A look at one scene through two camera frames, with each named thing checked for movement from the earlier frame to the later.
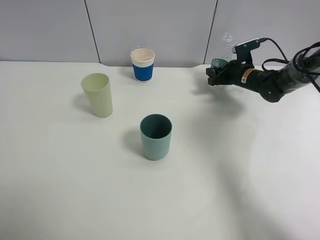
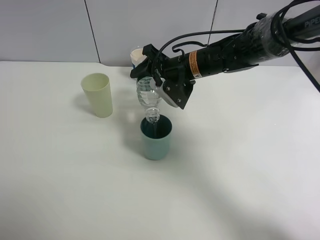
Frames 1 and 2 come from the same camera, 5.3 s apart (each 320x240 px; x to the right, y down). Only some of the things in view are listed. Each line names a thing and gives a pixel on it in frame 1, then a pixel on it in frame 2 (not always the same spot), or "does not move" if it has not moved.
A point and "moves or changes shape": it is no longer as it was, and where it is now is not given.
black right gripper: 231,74 → 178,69
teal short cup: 156,130 does not move
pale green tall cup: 97,87 does not move
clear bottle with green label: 226,56 moves or changes shape
